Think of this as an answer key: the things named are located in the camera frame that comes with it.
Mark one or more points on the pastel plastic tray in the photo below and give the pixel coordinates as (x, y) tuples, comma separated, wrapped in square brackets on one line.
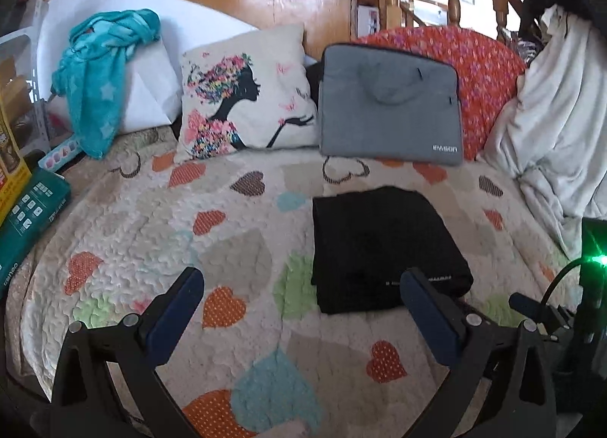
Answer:
[(57, 153)]

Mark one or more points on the yellow cardboard box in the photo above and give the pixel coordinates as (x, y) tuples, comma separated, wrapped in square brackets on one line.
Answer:
[(9, 167)]

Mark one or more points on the white fleece blanket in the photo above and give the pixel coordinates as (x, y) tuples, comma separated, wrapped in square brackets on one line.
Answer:
[(555, 110)]

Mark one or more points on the wooden staircase railing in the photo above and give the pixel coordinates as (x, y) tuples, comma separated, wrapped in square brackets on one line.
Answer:
[(284, 15)]

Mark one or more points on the orange floral cushion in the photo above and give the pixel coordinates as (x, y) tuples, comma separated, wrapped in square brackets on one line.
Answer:
[(483, 68)]

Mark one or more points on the black pants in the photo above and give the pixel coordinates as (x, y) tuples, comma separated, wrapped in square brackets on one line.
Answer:
[(379, 238)]

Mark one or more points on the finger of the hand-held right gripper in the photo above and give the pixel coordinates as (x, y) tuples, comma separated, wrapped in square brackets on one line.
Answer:
[(521, 301)]

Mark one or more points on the white pillow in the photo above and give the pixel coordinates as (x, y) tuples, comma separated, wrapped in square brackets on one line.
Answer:
[(151, 87)]

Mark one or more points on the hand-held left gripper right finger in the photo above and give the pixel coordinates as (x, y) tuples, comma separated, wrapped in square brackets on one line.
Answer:
[(429, 314)]

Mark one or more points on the teal star blanket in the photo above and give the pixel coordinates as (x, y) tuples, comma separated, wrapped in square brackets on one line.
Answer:
[(95, 87)]

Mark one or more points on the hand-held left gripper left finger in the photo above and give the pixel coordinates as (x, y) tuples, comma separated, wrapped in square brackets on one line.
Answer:
[(178, 314)]

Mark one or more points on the grey laptop bag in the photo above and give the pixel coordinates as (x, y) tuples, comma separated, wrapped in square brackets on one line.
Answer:
[(389, 125)]

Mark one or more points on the heart pattern quilt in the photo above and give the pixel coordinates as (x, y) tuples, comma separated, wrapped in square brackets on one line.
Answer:
[(142, 210)]

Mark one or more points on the printed throw pillow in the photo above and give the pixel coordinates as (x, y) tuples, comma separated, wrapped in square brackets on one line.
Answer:
[(265, 63)]

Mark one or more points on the green cardboard box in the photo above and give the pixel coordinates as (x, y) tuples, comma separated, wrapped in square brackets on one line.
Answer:
[(33, 210)]

